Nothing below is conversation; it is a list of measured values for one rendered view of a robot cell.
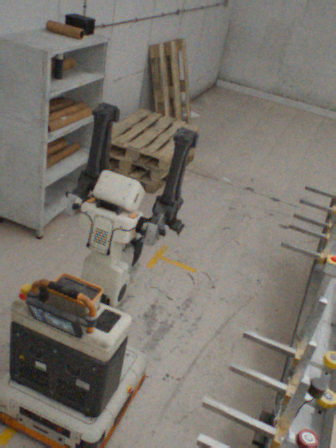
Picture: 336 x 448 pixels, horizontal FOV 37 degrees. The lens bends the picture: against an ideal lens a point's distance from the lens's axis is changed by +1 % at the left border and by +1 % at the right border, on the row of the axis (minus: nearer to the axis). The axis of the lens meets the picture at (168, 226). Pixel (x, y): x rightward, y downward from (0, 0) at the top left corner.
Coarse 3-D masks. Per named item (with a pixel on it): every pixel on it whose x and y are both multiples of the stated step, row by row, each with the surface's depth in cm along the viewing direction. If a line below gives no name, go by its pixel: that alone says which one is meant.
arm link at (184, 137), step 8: (184, 128) 241; (176, 136) 234; (184, 136) 235; (192, 136) 236; (176, 144) 235; (184, 144) 234; (176, 152) 236; (184, 152) 237; (176, 160) 237; (176, 168) 238; (168, 176) 241; (176, 176) 240; (168, 184) 242; (176, 184) 245; (168, 192) 243; (168, 200) 244; (152, 208) 247; (168, 208) 244; (168, 216) 245
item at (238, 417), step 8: (208, 400) 199; (208, 408) 199; (216, 408) 197; (224, 408) 198; (224, 416) 197; (232, 416) 196; (240, 416) 196; (248, 416) 196; (248, 424) 194; (256, 424) 194; (264, 424) 194; (264, 432) 193; (272, 432) 192
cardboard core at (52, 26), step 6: (48, 24) 391; (54, 24) 389; (60, 24) 389; (48, 30) 394; (54, 30) 391; (60, 30) 389; (66, 30) 387; (72, 30) 385; (78, 30) 384; (72, 36) 388; (78, 36) 385
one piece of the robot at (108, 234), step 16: (96, 208) 237; (80, 224) 242; (96, 224) 239; (112, 224) 236; (128, 224) 233; (96, 240) 242; (112, 240) 238; (128, 240) 237; (96, 256) 253; (112, 256) 250; (96, 272) 258; (112, 272) 255; (112, 288) 259; (112, 304) 262
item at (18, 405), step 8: (16, 400) 253; (16, 408) 254; (24, 408) 252; (32, 408) 251; (24, 416) 254; (32, 416) 252; (40, 416) 249; (48, 416) 248; (40, 424) 252; (48, 424) 250; (56, 424) 247; (64, 424) 246; (56, 432) 250; (64, 432) 248; (72, 432) 245; (80, 432) 244; (72, 440) 248; (80, 440) 246
